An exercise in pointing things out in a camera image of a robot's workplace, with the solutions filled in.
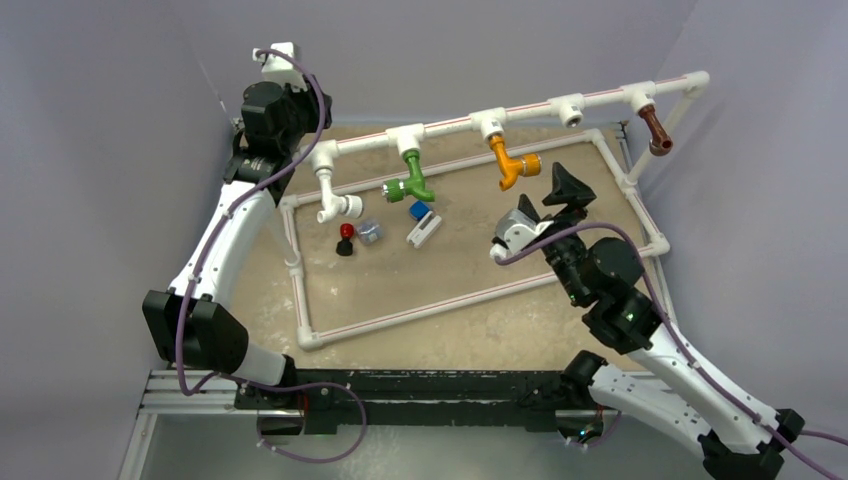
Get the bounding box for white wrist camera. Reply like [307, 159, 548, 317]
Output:
[489, 208, 553, 261]
[252, 42, 308, 92]

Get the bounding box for orange plastic faucet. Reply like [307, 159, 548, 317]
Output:
[487, 134, 542, 191]

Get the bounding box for white plastic faucet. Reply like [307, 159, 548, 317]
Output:
[310, 149, 364, 224]

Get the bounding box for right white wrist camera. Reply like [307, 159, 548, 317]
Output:
[489, 208, 553, 261]

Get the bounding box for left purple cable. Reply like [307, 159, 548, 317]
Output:
[175, 48, 332, 397]

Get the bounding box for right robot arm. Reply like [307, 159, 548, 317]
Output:
[496, 164, 804, 479]

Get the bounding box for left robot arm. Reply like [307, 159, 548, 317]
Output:
[142, 81, 332, 409]

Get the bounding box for brown plastic faucet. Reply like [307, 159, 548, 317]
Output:
[637, 104, 674, 157]

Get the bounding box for green plastic faucet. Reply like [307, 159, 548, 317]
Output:
[381, 149, 436, 203]

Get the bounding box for blue small block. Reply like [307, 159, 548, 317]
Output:
[408, 201, 431, 222]

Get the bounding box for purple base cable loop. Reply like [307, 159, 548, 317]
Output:
[256, 386, 371, 467]

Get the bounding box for white PVC pipe frame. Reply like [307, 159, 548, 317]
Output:
[278, 70, 711, 351]

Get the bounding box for red and black knob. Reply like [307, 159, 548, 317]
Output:
[335, 223, 356, 257]

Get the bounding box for white plastic clip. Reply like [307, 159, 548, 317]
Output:
[406, 211, 443, 249]

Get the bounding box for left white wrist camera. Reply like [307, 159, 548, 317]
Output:
[252, 42, 308, 92]

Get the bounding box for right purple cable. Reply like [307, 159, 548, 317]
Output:
[495, 221, 848, 480]

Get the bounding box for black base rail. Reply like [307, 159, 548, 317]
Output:
[235, 368, 616, 441]

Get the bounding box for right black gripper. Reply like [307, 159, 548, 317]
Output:
[515, 162, 591, 304]

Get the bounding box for clear plastic small box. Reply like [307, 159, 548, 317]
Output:
[355, 217, 384, 246]

